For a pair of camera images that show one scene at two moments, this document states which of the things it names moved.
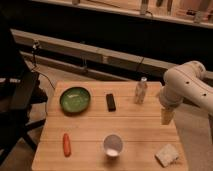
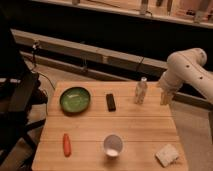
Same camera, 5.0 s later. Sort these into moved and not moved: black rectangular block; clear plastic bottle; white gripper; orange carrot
Moved: white gripper
Not moved: orange carrot; black rectangular block; clear plastic bottle
